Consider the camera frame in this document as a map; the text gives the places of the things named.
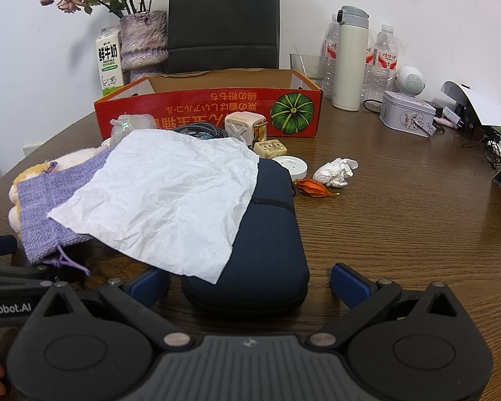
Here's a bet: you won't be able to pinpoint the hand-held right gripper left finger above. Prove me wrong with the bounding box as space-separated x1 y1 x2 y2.
33 267 189 352

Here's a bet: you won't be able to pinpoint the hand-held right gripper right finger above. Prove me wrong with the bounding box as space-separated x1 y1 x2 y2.
309 262 468 349

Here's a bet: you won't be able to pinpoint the purple drawstring bag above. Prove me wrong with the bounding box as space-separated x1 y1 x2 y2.
16 149 113 276

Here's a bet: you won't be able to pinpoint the large white tissue paper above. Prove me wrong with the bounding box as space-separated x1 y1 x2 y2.
47 129 260 285

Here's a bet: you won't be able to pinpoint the navy zip case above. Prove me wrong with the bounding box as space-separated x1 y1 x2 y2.
179 158 310 317

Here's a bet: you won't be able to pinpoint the orange dried husk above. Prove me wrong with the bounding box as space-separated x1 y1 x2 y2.
292 178 341 199

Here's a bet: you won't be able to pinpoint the yellow white plush toy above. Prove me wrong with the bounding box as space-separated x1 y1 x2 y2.
7 144 109 235

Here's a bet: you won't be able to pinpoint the white round lid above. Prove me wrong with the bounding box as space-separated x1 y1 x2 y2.
272 155 309 176

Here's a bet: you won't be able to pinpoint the small beige box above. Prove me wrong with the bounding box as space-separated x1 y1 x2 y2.
253 139 287 158

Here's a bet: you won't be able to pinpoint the clear plastic pouch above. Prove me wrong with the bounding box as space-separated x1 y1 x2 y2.
109 112 155 147

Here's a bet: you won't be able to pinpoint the black cable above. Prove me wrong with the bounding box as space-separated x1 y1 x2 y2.
171 122 230 140

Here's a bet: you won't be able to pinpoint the red cardboard box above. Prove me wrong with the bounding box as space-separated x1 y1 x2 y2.
94 68 323 140

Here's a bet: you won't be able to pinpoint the wooden desktop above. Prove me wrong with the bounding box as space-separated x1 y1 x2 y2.
0 88 501 401

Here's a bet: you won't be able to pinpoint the white printed tin box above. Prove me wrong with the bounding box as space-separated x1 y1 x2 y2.
379 91 437 138

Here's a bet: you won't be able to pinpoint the white thermos grey lid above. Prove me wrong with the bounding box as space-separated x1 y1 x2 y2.
332 5 370 112

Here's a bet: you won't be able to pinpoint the white green milk carton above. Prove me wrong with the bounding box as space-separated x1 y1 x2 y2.
95 25 124 98

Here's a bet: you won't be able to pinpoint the white round speaker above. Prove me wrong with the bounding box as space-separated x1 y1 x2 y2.
394 65 427 95

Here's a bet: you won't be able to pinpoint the clear glass cup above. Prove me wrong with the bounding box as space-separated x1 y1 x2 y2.
290 53 328 81

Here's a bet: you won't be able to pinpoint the white paper sheet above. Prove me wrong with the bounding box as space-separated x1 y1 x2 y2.
440 80 501 128

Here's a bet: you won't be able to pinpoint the clear water bottle red label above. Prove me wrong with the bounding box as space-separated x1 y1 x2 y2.
361 24 398 103
322 14 343 99

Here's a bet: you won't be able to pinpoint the white stirring stick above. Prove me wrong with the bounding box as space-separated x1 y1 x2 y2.
293 45 307 77

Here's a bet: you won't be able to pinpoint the purple ceramic vase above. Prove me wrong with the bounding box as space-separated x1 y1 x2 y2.
119 10 170 85

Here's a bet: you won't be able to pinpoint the black paper bag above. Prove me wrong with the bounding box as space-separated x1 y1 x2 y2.
167 0 281 75

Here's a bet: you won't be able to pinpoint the tangled black cables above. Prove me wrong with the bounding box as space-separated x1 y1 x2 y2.
459 127 501 168

